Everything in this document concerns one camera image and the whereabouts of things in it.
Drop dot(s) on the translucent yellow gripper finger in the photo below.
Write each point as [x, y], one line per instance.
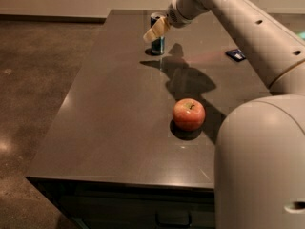
[159, 29]

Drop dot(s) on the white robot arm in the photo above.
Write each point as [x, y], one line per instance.
[259, 160]

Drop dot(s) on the Red Bull can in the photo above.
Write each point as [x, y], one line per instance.
[157, 46]

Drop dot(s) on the black drawer handle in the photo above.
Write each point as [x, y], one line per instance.
[173, 220]

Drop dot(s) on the dark blue snack packet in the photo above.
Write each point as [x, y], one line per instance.
[236, 55]

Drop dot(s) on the dark counter cabinet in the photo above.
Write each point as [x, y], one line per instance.
[100, 205]

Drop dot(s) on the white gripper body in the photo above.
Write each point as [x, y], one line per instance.
[174, 17]

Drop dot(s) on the red apple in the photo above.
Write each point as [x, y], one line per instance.
[188, 114]

